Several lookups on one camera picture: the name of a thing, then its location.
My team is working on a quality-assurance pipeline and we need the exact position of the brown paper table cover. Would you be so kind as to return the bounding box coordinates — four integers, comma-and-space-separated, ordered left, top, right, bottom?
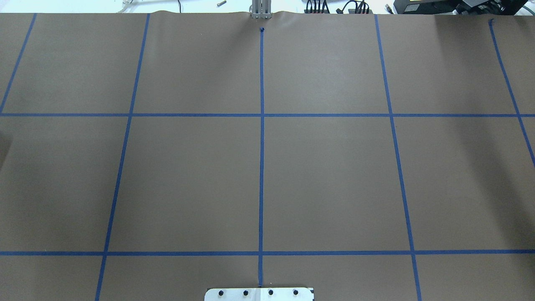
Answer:
1, 11, 534, 301

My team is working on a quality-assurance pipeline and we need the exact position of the aluminium frame post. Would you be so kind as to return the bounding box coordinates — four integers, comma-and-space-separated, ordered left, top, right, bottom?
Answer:
250, 0, 273, 19

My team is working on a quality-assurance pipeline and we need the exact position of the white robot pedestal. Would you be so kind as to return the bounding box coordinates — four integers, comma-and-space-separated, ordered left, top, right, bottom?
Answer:
204, 287, 315, 301

